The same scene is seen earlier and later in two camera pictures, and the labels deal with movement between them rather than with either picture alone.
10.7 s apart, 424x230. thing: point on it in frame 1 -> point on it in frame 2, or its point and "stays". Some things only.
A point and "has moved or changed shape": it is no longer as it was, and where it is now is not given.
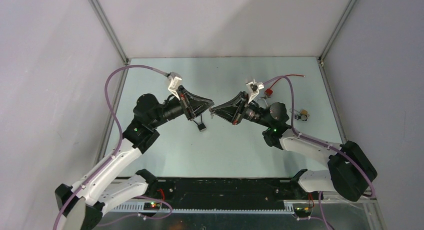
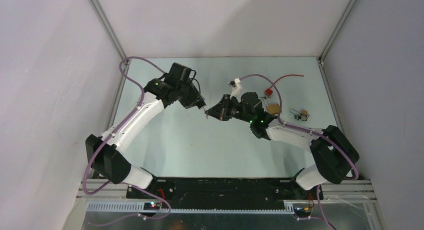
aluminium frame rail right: [350, 3] stays
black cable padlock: [201, 126] has moved or changed shape
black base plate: [219, 193] stays
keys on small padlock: [303, 117] stays
